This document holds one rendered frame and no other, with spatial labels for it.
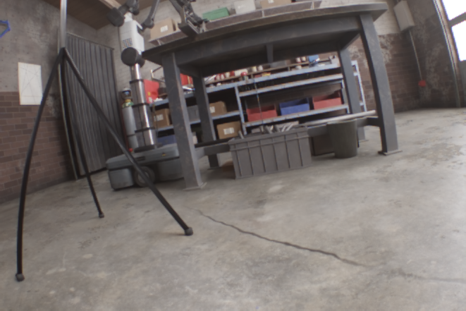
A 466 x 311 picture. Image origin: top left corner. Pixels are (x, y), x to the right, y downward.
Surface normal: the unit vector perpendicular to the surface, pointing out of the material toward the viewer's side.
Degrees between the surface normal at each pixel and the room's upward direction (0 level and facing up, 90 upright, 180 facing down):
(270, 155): 90
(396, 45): 90
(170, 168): 90
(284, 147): 90
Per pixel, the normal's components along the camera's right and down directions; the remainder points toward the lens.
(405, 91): -0.16, 0.09
